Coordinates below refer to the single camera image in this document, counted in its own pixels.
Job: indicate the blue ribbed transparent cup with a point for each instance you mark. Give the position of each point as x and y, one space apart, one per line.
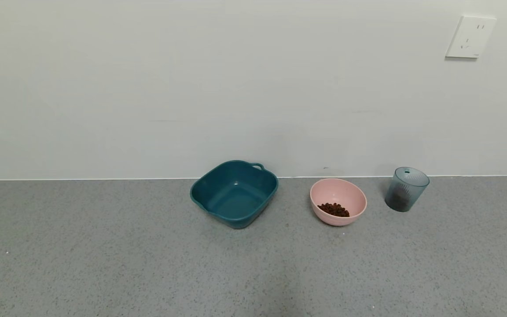
409 185

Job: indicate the pink round bowl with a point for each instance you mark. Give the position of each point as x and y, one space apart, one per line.
339 191

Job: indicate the teal square plastic basin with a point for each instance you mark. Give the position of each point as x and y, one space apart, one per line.
236 198

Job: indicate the white wall socket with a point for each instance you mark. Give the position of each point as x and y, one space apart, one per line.
470 37

